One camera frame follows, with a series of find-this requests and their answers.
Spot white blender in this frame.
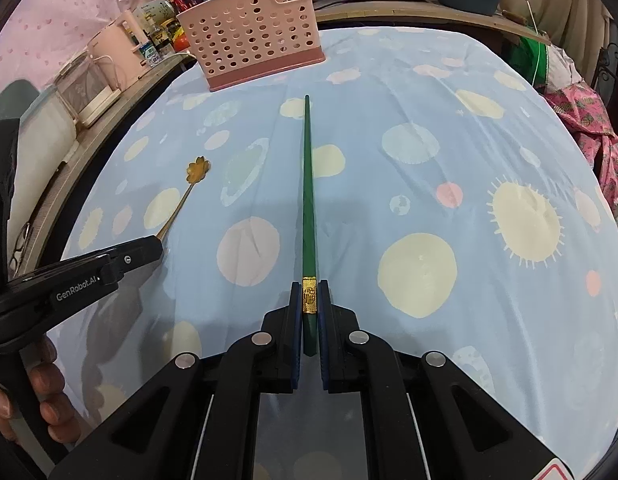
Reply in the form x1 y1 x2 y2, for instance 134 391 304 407
54 51 122 129

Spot green label bottle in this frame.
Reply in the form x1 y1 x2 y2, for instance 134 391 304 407
139 41 161 67

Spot person's left hand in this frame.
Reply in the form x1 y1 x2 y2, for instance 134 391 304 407
0 336 82 444

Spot gold flower spoon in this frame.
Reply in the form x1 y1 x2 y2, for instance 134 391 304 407
156 156 211 242

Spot blue patterned tablecloth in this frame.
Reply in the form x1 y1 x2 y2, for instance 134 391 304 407
51 27 618 478

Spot pink dotted curtain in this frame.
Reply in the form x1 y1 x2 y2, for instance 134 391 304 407
0 0 150 93

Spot beige hanging curtain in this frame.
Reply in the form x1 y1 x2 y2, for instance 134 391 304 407
501 0 610 81

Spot pink floral cloth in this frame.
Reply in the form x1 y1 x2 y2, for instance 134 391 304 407
544 81 618 210

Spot eyeglasses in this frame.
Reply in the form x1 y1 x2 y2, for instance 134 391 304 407
9 221 32 276

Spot pink perforated utensil holder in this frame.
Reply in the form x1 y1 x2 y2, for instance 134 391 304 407
178 0 325 92

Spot pink electric kettle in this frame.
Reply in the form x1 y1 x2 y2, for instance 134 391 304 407
87 10 151 91

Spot green chopstick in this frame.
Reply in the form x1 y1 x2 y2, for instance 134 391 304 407
301 96 318 356

